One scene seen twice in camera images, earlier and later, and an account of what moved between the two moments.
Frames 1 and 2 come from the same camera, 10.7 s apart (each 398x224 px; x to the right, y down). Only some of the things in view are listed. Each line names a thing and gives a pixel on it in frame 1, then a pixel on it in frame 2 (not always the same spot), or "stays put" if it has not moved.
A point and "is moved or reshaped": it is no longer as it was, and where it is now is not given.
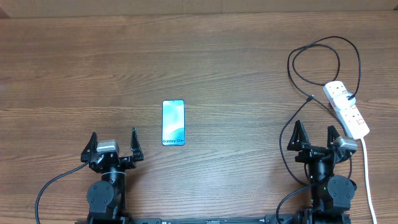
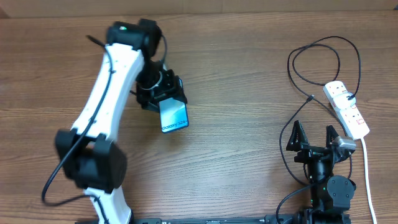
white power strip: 351,119 stays put
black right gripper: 297,145 stays put
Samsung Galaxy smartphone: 173,122 is moved or reshaped
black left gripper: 129,162 → 171,88
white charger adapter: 341,101 stays put
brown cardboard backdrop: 56,9 stays put
